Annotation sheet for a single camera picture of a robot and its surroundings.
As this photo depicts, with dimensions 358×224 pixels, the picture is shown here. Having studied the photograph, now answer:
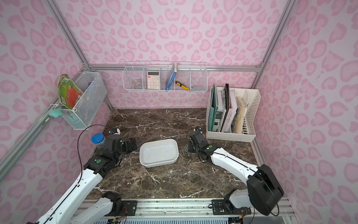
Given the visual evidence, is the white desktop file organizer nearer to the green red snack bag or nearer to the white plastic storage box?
the white plastic storage box

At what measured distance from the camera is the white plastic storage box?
2.96 feet

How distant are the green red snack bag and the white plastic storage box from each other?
457mm

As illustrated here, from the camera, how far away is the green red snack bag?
0.69 meters
